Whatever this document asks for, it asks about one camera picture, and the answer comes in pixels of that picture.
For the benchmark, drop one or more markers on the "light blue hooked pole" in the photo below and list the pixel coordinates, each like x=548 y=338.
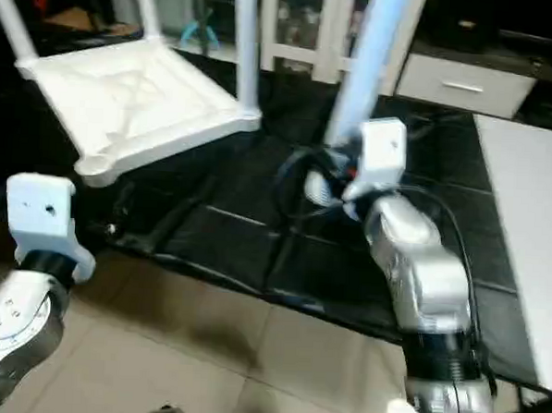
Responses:
x=200 y=34

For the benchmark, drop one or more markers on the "white plastic table top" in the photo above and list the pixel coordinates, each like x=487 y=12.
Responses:
x=124 y=97

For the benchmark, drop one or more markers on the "brown cardboard box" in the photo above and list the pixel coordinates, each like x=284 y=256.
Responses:
x=73 y=16

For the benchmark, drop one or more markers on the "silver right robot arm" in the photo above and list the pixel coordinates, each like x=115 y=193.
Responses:
x=421 y=270

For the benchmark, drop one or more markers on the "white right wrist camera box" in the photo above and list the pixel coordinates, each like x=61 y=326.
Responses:
x=382 y=152

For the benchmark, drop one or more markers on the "white glass-door cabinet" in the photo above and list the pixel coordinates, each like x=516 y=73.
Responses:
x=333 y=34

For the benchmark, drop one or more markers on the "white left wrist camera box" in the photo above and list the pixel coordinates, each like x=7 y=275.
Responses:
x=40 y=213

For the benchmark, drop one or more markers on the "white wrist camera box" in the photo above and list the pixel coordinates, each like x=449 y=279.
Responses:
x=382 y=152
x=40 y=213

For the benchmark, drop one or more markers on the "white drawer unit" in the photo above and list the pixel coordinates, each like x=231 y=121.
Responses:
x=463 y=87

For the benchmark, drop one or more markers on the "black work mat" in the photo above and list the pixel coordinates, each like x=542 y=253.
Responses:
x=256 y=242

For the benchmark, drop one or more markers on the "white flat board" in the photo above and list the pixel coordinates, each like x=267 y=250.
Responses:
x=535 y=211

